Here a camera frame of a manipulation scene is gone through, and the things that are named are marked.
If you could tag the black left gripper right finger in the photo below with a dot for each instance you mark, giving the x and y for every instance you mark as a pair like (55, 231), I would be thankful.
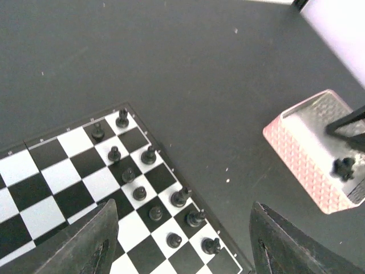
(280, 247)

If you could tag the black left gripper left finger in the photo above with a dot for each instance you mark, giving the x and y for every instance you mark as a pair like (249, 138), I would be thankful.
(88, 245)

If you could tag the black knight chess piece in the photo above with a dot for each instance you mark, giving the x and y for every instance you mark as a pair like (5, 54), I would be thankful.
(211, 246)

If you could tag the black pawn chess piece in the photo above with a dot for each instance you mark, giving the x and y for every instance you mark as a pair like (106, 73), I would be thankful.
(98, 131)

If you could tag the black rook chess piece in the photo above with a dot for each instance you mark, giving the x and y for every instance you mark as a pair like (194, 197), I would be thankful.
(122, 120)

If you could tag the black pieces in tray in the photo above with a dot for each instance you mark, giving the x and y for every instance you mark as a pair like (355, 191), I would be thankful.
(343, 168)

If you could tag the pink tray of black pieces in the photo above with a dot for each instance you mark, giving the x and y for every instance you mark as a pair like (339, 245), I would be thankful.
(310, 136)

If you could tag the black and silver chessboard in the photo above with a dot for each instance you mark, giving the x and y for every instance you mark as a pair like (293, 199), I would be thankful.
(51, 181)

